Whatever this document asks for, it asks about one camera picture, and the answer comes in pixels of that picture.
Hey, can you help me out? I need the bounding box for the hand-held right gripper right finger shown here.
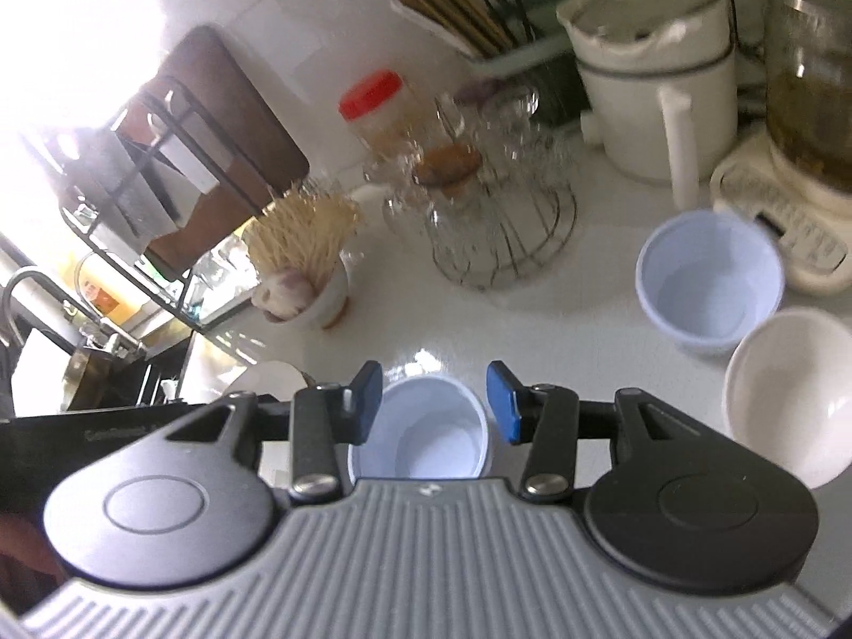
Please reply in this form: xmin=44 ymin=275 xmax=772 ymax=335
xmin=486 ymin=359 xmax=686 ymax=503

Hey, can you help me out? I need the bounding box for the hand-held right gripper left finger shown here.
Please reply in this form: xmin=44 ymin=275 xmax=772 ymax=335
xmin=166 ymin=359 xmax=385 ymax=503

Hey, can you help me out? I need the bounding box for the light blue plastic cup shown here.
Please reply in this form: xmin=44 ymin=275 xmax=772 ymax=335
xmin=635 ymin=208 xmax=785 ymax=357
xmin=347 ymin=374 xmax=495 ymax=481

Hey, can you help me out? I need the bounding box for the deep white plate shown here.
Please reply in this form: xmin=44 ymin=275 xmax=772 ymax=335
xmin=223 ymin=361 xmax=314 ymax=402

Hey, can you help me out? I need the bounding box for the small white garlic bowl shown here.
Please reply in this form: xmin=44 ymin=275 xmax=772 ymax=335
xmin=256 ymin=256 xmax=351 ymax=332

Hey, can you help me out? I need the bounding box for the garlic bulb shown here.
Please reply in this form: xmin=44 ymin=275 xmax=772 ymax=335
xmin=258 ymin=266 xmax=318 ymax=318

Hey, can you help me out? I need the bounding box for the tall steel faucet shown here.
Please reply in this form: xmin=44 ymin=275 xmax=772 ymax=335
xmin=0 ymin=266 xmax=145 ymax=362

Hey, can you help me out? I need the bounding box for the yellow oil bottle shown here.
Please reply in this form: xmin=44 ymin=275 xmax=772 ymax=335
xmin=83 ymin=265 xmax=137 ymax=322

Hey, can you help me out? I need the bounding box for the clear drinking glass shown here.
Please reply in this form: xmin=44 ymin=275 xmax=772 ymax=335
xmin=192 ymin=234 xmax=262 ymax=308

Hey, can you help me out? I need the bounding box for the white ceramic bowl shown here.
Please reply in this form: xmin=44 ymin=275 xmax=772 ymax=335
xmin=723 ymin=308 xmax=852 ymax=488

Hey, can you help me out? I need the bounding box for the red-lidded jar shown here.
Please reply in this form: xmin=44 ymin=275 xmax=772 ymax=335
xmin=338 ymin=70 xmax=428 ymax=162

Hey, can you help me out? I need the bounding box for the brown cutting board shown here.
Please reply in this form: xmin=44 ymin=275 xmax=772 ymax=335
xmin=113 ymin=27 xmax=310 ymax=268

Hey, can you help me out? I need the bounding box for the green and white chopstick holder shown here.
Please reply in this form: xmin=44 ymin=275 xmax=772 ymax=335
xmin=459 ymin=0 xmax=595 ymax=129

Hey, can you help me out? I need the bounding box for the white electric cooking pot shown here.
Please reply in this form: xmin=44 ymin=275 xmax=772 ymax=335
xmin=555 ymin=0 xmax=740 ymax=210

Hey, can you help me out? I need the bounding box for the black dish rack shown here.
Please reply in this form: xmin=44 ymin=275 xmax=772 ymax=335
xmin=20 ymin=73 xmax=268 ymax=322

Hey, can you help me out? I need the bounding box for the wire cup rack with glasses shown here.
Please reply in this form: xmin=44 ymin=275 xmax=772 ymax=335
xmin=363 ymin=83 xmax=579 ymax=292

